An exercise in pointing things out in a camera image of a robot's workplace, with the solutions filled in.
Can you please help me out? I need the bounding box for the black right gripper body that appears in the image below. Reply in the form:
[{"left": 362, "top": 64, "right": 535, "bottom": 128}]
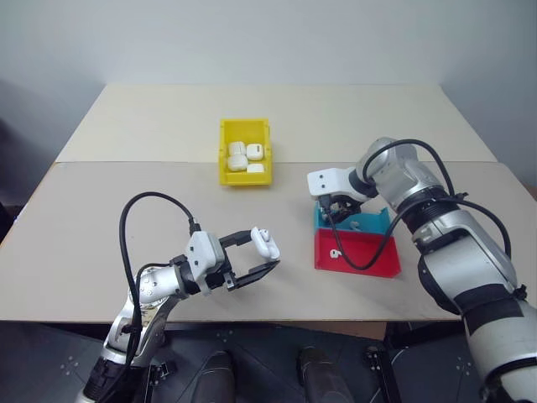
[{"left": 317, "top": 193, "right": 362, "bottom": 222}]

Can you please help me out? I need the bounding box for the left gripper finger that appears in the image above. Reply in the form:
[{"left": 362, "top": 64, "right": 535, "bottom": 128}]
[
  {"left": 226, "top": 228, "right": 254, "bottom": 249},
  {"left": 232, "top": 259, "right": 281, "bottom": 290}
]

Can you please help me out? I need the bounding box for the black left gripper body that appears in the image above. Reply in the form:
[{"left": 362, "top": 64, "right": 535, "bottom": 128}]
[{"left": 208, "top": 236, "right": 237, "bottom": 293}]

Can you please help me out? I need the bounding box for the yellow plastic bin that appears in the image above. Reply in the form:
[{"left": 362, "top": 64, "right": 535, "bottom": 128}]
[{"left": 217, "top": 118, "right": 275, "bottom": 186}]

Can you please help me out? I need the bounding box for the blue plastic tray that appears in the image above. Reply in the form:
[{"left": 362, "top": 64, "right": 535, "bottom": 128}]
[{"left": 311, "top": 200, "right": 392, "bottom": 237}]

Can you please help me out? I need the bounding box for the red plastic tray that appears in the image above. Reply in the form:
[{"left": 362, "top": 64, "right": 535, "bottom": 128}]
[{"left": 314, "top": 228, "right": 403, "bottom": 280}]

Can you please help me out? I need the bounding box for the dark rounded shape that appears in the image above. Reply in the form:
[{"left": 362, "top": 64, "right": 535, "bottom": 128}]
[
  {"left": 296, "top": 345, "right": 337, "bottom": 403},
  {"left": 196, "top": 349, "right": 236, "bottom": 403}
]

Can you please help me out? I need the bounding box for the dark object beside table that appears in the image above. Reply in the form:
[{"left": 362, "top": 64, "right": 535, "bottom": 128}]
[{"left": 0, "top": 115, "right": 20, "bottom": 240}]

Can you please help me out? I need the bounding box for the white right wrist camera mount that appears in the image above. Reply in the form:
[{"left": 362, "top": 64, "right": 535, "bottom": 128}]
[{"left": 306, "top": 167, "right": 365, "bottom": 203}]

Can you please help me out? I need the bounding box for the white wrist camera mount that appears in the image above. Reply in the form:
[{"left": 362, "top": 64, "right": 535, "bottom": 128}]
[
  {"left": 306, "top": 167, "right": 365, "bottom": 203},
  {"left": 185, "top": 231, "right": 227, "bottom": 297}
]

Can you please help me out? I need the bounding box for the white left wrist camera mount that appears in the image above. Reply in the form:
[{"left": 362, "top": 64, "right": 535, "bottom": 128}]
[{"left": 185, "top": 231, "right": 227, "bottom": 297}]

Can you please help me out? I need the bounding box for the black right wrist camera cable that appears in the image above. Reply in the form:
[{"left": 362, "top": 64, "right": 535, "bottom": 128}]
[{"left": 326, "top": 202, "right": 404, "bottom": 272}]

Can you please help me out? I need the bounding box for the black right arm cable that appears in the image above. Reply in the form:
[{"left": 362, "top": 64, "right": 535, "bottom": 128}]
[{"left": 362, "top": 139, "right": 528, "bottom": 300}]

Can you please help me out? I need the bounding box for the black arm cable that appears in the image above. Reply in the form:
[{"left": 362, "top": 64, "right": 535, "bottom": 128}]
[
  {"left": 118, "top": 191, "right": 202, "bottom": 358},
  {"left": 362, "top": 139, "right": 528, "bottom": 300}
]

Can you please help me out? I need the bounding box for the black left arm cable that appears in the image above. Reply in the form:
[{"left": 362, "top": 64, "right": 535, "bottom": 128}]
[{"left": 118, "top": 191, "right": 202, "bottom": 358}]

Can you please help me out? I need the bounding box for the black metal bracket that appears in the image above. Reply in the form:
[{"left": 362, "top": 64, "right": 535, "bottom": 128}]
[{"left": 362, "top": 345, "right": 399, "bottom": 403}]

